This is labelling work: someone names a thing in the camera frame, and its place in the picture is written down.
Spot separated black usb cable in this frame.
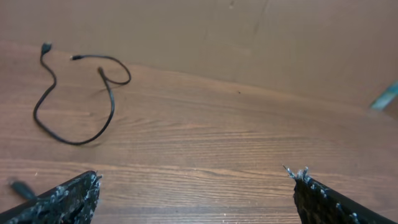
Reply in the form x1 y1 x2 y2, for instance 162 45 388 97
8 179 38 200

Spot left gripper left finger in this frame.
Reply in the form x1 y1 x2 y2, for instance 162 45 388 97
1 170 102 224

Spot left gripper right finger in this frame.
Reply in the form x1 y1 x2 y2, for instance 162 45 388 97
284 166 397 224

